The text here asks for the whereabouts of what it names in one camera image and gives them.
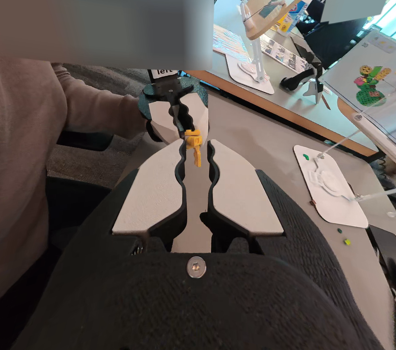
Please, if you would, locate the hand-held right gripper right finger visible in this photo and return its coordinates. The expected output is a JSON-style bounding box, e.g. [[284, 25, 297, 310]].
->
[[199, 139, 285, 253]]

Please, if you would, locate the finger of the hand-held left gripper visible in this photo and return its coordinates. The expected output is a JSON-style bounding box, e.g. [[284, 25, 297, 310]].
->
[[148, 101, 186, 144], [182, 94, 210, 140]]

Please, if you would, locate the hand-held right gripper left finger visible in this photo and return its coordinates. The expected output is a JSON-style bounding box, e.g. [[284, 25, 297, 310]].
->
[[111, 139, 188, 253]]

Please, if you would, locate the yellow brick assembly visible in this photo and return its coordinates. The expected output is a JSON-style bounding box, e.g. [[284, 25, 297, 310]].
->
[[185, 129, 203, 168]]

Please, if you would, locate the person's left forearm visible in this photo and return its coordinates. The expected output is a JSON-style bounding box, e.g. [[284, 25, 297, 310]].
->
[[51, 63, 149, 140]]

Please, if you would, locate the grey desk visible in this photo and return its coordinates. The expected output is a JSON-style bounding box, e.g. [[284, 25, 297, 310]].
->
[[116, 90, 396, 350]]

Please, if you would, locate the striped colourful sheet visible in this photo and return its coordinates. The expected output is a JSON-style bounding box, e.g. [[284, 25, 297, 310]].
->
[[213, 24, 249, 58]]

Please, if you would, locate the grey table with wood edge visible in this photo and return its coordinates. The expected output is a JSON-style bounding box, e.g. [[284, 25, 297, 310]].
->
[[186, 0, 385, 161]]

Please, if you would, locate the printed photo sheet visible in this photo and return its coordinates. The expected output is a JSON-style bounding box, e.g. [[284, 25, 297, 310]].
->
[[259, 35, 307, 74]]

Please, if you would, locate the black and grey idle device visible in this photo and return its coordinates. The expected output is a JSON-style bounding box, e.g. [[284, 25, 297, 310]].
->
[[279, 45, 332, 110]]

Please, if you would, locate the blue white yellow carton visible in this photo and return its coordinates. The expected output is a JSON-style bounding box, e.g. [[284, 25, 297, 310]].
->
[[276, 0, 314, 37]]

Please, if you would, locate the black flat panel on stand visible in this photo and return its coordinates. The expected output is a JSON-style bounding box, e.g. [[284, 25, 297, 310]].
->
[[295, 0, 373, 71]]

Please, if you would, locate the brick instruction booklet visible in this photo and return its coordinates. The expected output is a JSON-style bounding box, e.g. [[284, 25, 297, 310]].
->
[[319, 29, 396, 144]]

